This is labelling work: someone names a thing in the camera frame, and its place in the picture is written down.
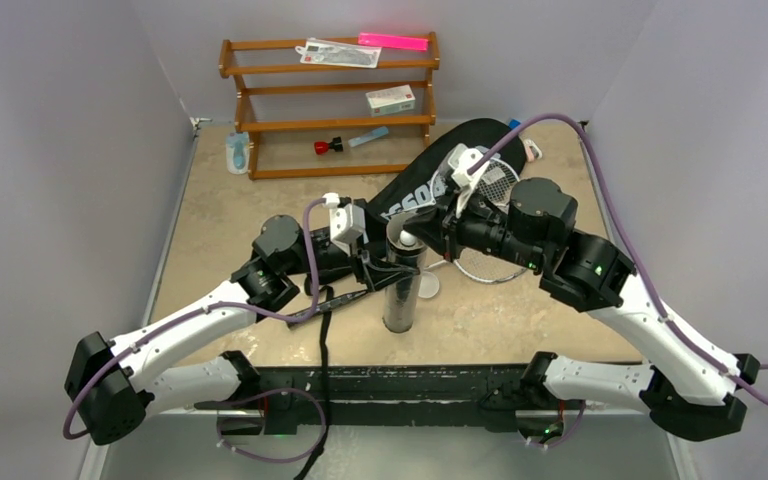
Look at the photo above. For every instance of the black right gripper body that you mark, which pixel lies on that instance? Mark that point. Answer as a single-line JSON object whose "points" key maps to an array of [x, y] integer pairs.
{"points": [[448, 225]]}

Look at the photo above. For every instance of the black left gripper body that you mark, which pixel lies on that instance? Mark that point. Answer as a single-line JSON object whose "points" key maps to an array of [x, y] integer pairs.
{"points": [[359, 256]]}

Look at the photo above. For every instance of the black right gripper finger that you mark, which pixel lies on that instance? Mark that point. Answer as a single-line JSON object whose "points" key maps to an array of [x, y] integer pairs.
{"points": [[427, 218], [432, 237]]}

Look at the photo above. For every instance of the black shuttlecock tube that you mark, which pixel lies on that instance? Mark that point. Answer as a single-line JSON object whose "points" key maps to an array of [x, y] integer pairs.
{"points": [[407, 252]]}

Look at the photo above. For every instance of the white feather shuttlecock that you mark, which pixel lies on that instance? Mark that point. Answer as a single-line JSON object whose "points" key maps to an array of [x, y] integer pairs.
{"points": [[408, 241]]}

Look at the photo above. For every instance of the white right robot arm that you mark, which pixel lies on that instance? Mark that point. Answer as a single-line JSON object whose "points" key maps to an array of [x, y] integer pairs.
{"points": [[685, 384]]}

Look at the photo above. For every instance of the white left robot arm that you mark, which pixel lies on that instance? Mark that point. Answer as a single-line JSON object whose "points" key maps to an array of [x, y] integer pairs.
{"points": [[115, 384]]}

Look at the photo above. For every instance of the lower white badminton racket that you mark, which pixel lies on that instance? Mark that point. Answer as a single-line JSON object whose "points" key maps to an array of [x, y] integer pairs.
{"points": [[483, 269]]}

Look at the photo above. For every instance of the white badminton racket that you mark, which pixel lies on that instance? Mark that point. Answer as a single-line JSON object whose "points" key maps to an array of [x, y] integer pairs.
{"points": [[483, 269], [494, 186]]}

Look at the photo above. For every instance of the upper white badminton racket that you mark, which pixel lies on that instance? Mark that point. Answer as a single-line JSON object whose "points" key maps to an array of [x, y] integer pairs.
{"points": [[494, 186]]}

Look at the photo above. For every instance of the black racket bag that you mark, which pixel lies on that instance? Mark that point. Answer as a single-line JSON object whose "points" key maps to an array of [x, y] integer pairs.
{"points": [[413, 187]]}

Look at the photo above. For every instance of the clear tube lid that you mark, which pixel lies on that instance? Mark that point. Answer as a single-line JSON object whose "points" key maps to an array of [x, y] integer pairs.
{"points": [[429, 285]]}

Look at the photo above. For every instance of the light blue tube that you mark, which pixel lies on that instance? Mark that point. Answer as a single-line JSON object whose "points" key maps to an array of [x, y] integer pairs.
{"points": [[370, 136]]}

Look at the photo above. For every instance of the pink white small object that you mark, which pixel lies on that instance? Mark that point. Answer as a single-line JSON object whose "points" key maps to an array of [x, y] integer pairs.
{"points": [[533, 151]]}

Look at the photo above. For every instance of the red black stamp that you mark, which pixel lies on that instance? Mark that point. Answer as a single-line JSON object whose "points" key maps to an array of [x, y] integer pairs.
{"points": [[323, 147]]}

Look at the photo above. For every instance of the white red small box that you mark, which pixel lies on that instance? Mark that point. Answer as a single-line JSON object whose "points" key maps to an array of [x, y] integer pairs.
{"points": [[390, 101]]}

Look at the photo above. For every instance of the wooden shelf rack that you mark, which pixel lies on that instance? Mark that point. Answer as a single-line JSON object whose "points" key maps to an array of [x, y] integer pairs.
{"points": [[276, 95]]}

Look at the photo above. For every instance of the blue white packaged item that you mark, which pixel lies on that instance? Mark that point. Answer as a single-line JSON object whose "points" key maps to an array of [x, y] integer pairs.
{"points": [[237, 151]]}

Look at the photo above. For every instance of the pink ruler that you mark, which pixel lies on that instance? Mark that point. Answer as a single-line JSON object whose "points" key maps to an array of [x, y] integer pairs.
{"points": [[409, 43]]}

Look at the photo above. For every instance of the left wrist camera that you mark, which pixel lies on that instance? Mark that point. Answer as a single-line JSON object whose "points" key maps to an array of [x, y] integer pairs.
{"points": [[347, 223]]}

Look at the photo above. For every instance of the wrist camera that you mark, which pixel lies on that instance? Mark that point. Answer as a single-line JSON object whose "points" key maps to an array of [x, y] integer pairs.
{"points": [[347, 223], [466, 166]]}

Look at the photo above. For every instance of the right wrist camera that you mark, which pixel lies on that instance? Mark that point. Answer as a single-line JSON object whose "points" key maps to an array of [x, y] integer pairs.
{"points": [[466, 166]]}

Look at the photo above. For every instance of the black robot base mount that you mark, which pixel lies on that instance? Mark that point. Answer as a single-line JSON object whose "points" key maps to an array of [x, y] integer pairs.
{"points": [[494, 397]]}

